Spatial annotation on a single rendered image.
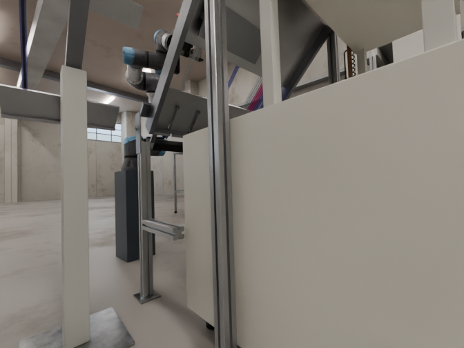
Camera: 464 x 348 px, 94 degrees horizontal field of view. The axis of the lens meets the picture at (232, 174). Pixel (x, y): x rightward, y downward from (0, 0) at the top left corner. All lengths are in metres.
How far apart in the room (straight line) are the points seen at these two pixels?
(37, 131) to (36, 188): 2.17
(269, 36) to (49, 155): 10.76
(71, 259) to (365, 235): 0.73
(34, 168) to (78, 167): 10.20
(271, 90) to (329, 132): 0.17
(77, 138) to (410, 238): 0.80
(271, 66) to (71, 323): 0.85
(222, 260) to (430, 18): 0.54
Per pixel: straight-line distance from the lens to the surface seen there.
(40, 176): 10.98
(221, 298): 0.59
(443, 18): 0.43
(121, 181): 1.51
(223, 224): 0.53
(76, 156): 0.78
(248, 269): 0.55
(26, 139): 11.08
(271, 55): 0.54
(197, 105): 1.06
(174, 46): 0.91
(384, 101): 0.39
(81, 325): 0.87
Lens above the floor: 0.46
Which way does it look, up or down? 2 degrees up
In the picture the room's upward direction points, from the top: 2 degrees counter-clockwise
